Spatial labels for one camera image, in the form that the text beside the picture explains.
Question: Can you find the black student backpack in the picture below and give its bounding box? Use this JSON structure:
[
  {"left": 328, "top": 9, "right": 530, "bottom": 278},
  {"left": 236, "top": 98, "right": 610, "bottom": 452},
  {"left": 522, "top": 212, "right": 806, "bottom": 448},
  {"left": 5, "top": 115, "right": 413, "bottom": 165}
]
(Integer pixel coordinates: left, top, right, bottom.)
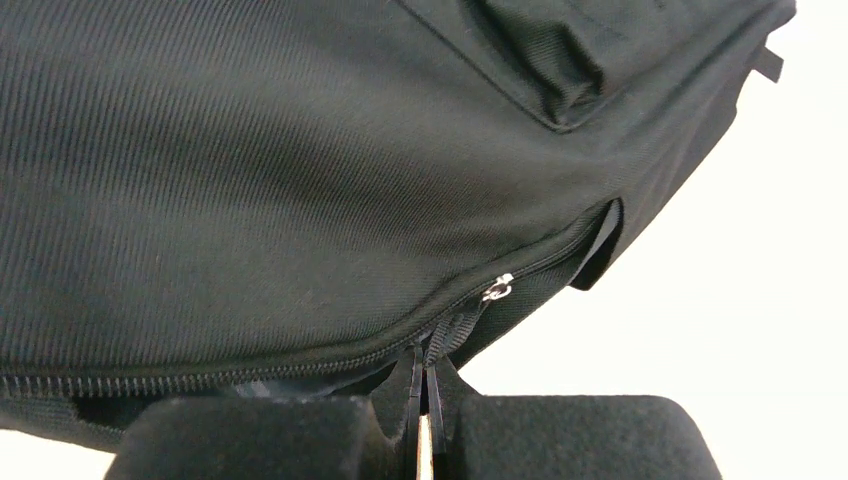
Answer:
[{"left": 1, "top": 1, "right": 796, "bottom": 451}]

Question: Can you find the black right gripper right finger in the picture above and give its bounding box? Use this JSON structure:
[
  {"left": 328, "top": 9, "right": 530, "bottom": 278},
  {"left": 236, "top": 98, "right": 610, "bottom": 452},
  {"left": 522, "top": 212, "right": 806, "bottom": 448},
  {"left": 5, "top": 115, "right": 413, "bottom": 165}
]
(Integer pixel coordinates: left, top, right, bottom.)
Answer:
[{"left": 426, "top": 358, "right": 722, "bottom": 479}]

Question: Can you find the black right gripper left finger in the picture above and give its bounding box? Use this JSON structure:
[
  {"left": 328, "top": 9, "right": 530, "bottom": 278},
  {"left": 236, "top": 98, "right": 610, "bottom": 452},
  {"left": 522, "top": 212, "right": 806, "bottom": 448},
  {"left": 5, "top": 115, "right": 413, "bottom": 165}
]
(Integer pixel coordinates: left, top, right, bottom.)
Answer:
[{"left": 105, "top": 347, "right": 423, "bottom": 479}]

